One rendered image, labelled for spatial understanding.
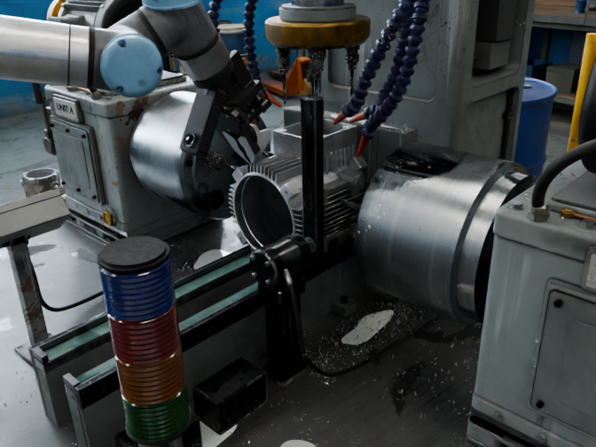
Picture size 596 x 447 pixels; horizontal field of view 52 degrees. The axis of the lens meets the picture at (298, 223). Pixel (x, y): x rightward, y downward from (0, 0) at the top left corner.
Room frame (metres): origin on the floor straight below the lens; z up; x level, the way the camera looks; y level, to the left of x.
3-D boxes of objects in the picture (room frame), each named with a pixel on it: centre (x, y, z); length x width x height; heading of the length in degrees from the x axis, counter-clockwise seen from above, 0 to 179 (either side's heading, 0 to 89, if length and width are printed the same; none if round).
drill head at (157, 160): (1.30, 0.24, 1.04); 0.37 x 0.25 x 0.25; 46
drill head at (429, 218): (0.83, -0.26, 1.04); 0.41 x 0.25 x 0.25; 46
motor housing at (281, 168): (1.05, -0.01, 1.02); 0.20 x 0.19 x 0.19; 135
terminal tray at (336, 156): (1.08, -0.04, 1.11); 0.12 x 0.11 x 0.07; 135
